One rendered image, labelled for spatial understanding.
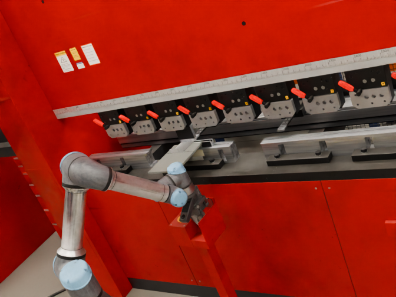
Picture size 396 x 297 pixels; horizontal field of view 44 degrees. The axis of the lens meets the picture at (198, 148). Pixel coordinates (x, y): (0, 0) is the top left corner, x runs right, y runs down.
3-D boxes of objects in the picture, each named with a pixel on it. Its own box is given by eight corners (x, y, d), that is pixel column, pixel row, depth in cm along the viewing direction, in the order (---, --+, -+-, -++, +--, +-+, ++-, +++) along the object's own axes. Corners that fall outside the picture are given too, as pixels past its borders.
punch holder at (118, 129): (109, 138, 279) (96, 112, 273) (118, 131, 285) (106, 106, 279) (128, 136, 270) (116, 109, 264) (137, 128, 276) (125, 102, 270)
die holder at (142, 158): (92, 171, 306) (85, 158, 303) (98, 166, 311) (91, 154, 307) (152, 167, 277) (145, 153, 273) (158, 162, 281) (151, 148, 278)
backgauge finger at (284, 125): (270, 134, 233) (267, 125, 231) (288, 109, 251) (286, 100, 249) (293, 132, 226) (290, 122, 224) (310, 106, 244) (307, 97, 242)
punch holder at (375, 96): (353, 109, 197) (343, 72, 191) (358, 99, 203) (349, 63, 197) (392, 105, 189) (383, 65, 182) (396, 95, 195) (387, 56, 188)
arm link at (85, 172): (82, 158, 176) (193, 188, 202) (73, 153, 185) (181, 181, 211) (73, 189, 176) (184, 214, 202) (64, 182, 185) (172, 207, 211)
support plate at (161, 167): (148, 174, 243) (147, 172, 242) (175, 146, 261) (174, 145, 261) (176, 172, 232) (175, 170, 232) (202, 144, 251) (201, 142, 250)
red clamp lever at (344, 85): (338, 81, 190) (361, 93, 188) (341, 77, 193) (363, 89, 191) (336, 85, 191) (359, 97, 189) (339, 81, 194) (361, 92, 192)
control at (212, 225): (177, 245, 238) (162, 215, 231) (194, 224, 249) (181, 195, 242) (209, 249, 226) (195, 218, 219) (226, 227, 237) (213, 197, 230)
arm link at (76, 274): (78, 310, 184) (62, 284, 179) (68, 295, 196) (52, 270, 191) (105, 291, 189) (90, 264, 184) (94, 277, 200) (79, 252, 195)
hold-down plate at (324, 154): (267, 166, 229) (266, 161, 228) (271, 160, 233) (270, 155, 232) (329, 162, 211) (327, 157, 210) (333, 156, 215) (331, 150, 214)
